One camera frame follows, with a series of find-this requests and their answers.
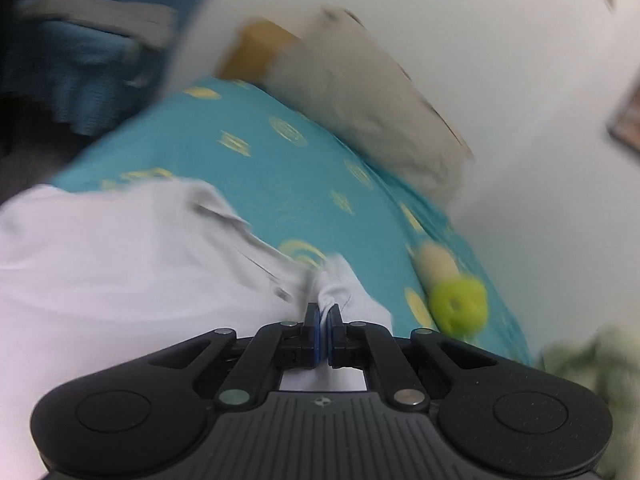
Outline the white t-shirt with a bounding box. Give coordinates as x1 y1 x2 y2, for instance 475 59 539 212
1 179 392 479

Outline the green plush toy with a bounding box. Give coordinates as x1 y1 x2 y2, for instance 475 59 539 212
412 242 489 338

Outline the teal patterned bed sheet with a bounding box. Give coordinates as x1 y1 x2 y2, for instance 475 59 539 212
49 75 534 366

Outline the green fleece blanket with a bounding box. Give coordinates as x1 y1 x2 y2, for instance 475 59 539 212
538 325 639 479

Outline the grey pillow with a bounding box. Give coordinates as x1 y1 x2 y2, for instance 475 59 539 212
265 9 469 207

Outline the near blue covered chair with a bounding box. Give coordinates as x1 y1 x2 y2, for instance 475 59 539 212
1 0 201 136

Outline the yellow-brown headboard cushion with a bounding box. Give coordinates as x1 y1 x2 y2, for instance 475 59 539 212
215 18 299 84

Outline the grey folded cloth on chair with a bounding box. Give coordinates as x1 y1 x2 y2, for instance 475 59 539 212
15 0 178 50

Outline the wall picture with leaf print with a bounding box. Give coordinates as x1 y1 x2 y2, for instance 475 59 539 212
608 87 640 155

